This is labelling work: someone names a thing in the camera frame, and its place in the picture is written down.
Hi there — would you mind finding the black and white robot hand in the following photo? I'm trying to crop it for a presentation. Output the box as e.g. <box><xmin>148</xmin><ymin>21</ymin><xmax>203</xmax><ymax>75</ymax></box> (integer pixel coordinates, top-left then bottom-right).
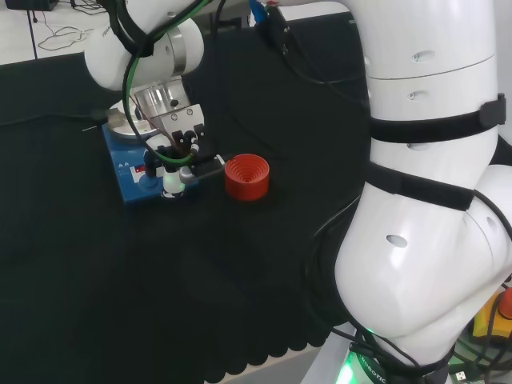
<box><xmin>143</xmin><ymin>102</ymin><xmax>227</xmax><ymax>200</ymax></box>

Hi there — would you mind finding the heater with blue base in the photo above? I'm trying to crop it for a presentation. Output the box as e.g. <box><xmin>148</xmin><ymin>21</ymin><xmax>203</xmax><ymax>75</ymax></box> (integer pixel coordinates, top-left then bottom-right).
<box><xmin>102</xmin><ymin>104</ymin><xmax>201</xmax><ymax>206</ymax></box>

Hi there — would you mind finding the black bench cloth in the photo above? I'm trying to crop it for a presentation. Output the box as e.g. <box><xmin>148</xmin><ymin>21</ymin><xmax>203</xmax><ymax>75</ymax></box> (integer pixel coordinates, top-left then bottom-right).
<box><xmin>0</xmin><ymin>15</ymin><xmax>373</xmax><ymax>384</ymax></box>

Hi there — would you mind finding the black tripod leg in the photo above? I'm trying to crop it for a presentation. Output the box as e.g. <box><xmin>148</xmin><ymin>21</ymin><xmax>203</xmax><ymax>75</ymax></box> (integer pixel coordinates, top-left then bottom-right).
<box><xmin>26</xmin><ymin>0</ymin><xmax>40</xmax><ymax>61</ymax></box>

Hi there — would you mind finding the yellow stop button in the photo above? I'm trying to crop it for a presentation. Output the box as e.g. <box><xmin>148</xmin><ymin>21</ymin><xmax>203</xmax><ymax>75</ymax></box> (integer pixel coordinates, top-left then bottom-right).
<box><xmin>471</xmin><ymin>286</ymin><xmax>512</xmax><ymax>341</ymax></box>

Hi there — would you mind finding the red ribbed plastic ring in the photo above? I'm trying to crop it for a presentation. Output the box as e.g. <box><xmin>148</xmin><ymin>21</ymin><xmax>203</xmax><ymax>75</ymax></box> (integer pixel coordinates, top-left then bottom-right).
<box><xmin>224</xmin><ymin>153</ymin><xmax>271</xmax><ymax>202</ymax></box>

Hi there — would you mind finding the green robot cable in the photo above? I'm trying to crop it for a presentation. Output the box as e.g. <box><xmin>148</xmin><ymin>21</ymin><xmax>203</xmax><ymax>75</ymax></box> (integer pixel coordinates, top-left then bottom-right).
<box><xmin>121</xmin><ymin>0</ymin><xmax>202</xmax><ymax>166</ymax></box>

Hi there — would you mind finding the black heater power cable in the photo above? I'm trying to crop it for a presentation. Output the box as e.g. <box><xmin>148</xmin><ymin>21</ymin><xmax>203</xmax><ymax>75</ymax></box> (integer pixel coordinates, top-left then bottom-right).
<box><xmin>0</xmin><ymin>109</ymin><xmax>110</xmax><ymax>127</ymax></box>

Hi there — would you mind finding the black robot cable with plug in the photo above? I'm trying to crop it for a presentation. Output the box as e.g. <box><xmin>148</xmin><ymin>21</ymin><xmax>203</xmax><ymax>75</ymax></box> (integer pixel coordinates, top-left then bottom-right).
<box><xmin>248</xmin><ymin>0</ymin><xmax>371</xmax><ymax>86</ymax></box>

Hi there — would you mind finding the thin black floor cable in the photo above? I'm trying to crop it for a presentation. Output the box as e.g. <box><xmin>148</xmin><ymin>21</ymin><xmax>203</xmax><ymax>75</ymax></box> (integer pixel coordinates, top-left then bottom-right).
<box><xmin>38</xmin><ymin>15</ymin><xmax>95</xmax><ymax>52</ymax></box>

